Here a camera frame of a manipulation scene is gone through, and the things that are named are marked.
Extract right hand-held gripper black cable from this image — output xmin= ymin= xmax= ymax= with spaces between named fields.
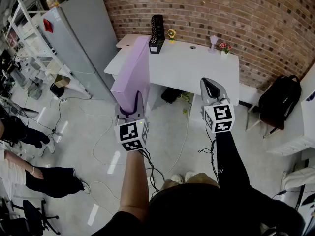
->
xmin=198 ymin=131 xmax=220 ymax=184

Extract black round bin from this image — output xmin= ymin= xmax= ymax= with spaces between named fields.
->
xmin=49 ymin=82 xmax=65 ymax=99

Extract person's khaki trousers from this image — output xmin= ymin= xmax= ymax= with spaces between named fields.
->
xmin=159 ymin=172 xmax=220 ymax=192

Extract red paper sticker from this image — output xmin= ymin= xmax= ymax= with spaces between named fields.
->
xmin=43 ymin=18 xmax=55 ymax=33

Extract person's black shirt torso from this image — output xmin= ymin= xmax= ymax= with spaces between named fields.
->
xmin=91 ymin=182 xmax=306 ymax=236

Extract black mesh file rack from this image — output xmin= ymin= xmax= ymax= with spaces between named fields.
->
xmin=148 ymin=14 xmax=165 ymax=55

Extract left hand-held gripper black cable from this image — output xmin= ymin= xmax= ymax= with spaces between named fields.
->
xmin=138 ymin=147 xmax=166 ymax=194

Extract chair with brown seat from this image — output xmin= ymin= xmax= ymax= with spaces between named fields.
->
xmin=245 ymin=82 xmax=286 ymax=139

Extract white metal shelf rack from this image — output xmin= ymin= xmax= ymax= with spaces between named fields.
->
xmin=6 ymin=0 xmax=92 ymax=99

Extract person's left forearm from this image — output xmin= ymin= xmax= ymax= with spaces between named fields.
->
xmin=118 ymin=150 xmax=151 ymax=223

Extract grey refrigerator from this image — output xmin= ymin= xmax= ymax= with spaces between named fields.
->
xmin=41 ymin=0 xmax=119 ymax=102

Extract pink flower pot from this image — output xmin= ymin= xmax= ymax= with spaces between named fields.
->
xmin=219 ymin=42 xmax=232 ymax=57

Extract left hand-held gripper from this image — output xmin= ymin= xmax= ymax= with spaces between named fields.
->
xmin=114 ymin=90 xmax=150 ymax=152

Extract person's right forearm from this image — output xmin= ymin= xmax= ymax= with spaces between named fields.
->
xmin=215 ymin=131 xmax=252 ymax=189

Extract lilac folder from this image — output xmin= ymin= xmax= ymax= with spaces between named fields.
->
xmin=110 ymin=35 xmax=151 ymax=115

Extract cardboard box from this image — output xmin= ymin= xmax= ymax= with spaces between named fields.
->
xmin=54 ymin=73 xmax=71 ymax=89

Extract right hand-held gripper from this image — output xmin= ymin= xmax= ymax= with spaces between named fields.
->
xmin=200 ymin=77 xmax=236 ymax=134

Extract pink top side cabinet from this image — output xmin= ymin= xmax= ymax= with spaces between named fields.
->
xmin=104 ymin=33 xmax=151 ymax=86

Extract black box under desk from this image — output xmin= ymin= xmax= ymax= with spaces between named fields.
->
xmin=160 ymin=87 xmax=183 ymax=105

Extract hand-held gripper black cable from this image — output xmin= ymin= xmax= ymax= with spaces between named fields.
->
xmin=138 ymin=147 xmax=166 ymax=194
xmin=198 ymin=131 xmax=220 ymax=184

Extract yellow small desk fan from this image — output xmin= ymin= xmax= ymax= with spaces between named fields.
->
xmin=167 ymin=29 xmax=177 ymax=44

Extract black backpack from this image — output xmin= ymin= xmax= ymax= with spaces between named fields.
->
xmin=258 ymin=74 xmax=302 ymax=130

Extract black office chair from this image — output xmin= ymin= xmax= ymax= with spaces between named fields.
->
xmin=0 ymin=197 xmax=61 ymax=236

